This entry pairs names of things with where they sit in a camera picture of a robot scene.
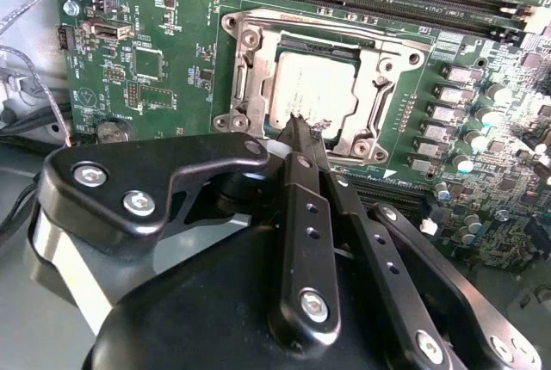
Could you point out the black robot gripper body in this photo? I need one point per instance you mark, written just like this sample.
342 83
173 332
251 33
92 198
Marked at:
206 310

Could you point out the CPU with silver top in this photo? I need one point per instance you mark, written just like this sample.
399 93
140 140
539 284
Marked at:
314 86

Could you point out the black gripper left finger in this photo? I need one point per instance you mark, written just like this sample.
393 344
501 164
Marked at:
301 258

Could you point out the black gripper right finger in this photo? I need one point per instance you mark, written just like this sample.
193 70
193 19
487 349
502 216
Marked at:
366 223

